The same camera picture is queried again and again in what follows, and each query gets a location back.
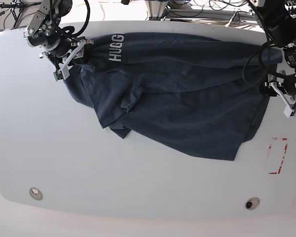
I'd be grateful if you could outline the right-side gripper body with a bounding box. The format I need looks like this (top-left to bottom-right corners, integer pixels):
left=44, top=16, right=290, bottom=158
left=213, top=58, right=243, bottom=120
left=39, top=38, right=94, bottom=72

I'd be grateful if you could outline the right-side arm black cable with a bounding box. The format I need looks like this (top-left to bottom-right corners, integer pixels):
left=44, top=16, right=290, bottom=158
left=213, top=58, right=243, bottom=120
left=56, top=0, right=91, bottom=41

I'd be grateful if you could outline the left-side arm black cable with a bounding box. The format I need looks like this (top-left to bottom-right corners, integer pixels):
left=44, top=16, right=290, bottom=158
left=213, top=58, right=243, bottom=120
left=242, top=24, right=284, bottom=84

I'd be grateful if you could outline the red tape rectangle marking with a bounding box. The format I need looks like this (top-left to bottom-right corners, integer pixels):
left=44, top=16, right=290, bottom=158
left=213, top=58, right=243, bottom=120
left=265, top=137, right=289, bottom=175

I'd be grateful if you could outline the right-side robot arm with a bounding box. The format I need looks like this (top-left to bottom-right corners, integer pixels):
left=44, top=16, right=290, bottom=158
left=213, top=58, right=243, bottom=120
left=24, top=0, right=94, bottom=81

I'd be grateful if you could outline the black tripod stand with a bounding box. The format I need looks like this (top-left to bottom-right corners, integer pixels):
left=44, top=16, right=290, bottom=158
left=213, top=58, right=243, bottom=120
left=0, top=0, right=41, bottom=29

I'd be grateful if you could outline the dark blue T-shirt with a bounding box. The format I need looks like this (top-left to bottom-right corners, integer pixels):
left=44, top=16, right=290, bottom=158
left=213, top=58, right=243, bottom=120
left=64, top=33, right=269, bottom=160

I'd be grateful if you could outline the table grommet hole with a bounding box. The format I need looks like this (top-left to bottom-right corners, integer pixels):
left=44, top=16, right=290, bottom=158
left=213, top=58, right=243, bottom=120
left=245, top=197, right=260, bottom=210
left=29, top=188, right=43, bottom=201

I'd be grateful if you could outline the left table grommet hole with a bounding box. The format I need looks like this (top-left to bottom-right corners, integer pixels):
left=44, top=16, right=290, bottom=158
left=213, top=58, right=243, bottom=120
left=29, top=188, right=43, bottom=201

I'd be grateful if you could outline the right-side wrist camera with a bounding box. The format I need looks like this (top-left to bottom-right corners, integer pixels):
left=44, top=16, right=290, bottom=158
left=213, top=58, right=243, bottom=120
left=53, top=70, right=70, bottom=81

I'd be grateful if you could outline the metal frame post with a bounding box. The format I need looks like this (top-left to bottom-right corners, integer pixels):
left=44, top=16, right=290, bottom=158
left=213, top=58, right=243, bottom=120
left=145, top=0, right=168, bottom=21

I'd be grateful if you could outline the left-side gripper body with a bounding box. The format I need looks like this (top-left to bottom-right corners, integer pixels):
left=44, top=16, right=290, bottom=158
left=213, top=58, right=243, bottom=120
left=264, top=70, right=296, bottom=118

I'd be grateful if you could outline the right table grommet hole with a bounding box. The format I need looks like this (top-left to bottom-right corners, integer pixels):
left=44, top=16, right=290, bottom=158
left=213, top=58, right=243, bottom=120
left=245, top=197, right=260, bottom=210

